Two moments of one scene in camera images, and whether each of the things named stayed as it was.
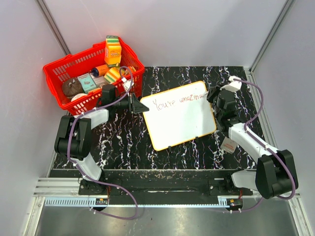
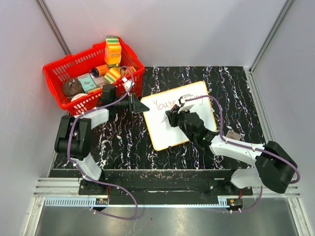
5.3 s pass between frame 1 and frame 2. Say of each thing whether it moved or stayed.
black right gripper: moved
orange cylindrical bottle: stayed
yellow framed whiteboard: stayed
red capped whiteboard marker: moved
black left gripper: stayed
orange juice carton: stayed
